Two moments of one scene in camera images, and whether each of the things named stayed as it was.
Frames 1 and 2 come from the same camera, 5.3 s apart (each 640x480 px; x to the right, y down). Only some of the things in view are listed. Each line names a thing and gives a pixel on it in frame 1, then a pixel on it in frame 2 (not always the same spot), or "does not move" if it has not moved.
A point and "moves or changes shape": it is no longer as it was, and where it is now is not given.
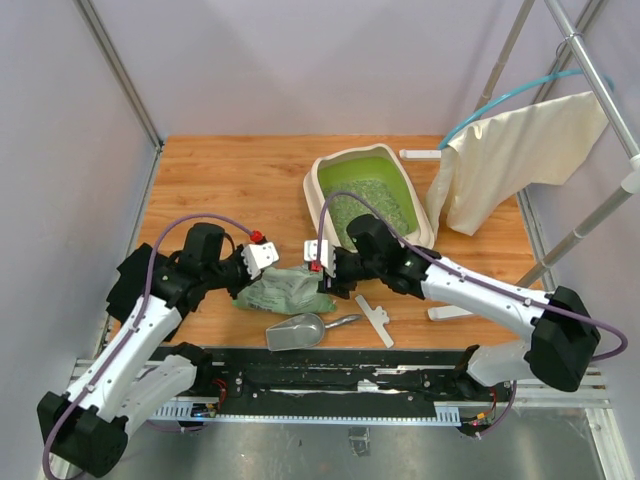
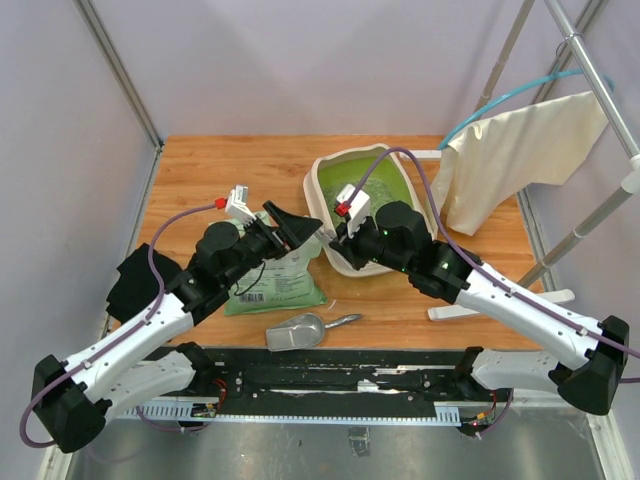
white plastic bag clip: (378, 318) → (329, 235)
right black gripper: (338, 286) → (347, 245)
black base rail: (414, 384) does not move
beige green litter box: (375, 171) does not move
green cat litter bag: (284, 290) moves or changes shape
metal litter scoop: (299, 331) does not move
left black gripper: (246, 279) → (291, 232)
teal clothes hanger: (483, 107) does not move
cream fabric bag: (482, 168) does not move
